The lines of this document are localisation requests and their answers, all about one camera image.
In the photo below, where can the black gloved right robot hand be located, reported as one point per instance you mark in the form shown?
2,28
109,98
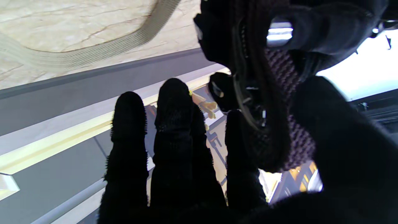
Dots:
177,174

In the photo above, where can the printed kitchen scene backdrop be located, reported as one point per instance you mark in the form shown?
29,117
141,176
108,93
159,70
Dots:
46,109

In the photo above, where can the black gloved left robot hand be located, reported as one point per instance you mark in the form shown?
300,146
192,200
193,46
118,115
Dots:
326,25

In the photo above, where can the dark brown braided belt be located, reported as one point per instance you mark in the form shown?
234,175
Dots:
286,77

